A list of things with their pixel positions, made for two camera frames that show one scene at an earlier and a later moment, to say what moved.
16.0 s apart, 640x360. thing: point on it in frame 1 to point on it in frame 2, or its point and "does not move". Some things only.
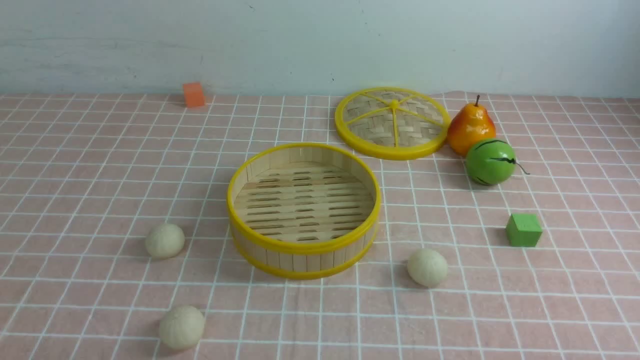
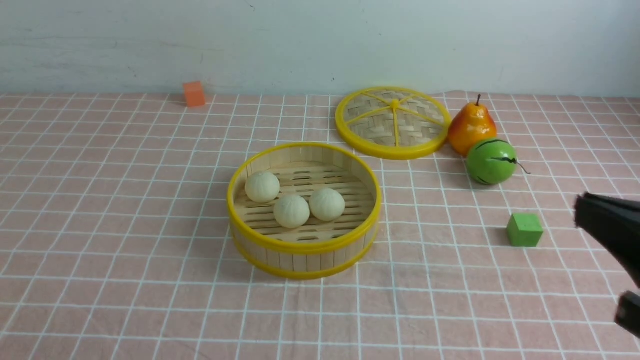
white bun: (182, 327) to (291, 211)
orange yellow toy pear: (469, 124) does not move
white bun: (165, 241) to (262, 186)
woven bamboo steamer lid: (391, 123) does not move
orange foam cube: (193, 95) does not move
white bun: (427, 267) to (326, 204)
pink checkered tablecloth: (112, 168) does not move
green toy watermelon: (492, 162) does not move
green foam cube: (523, 230) does not move
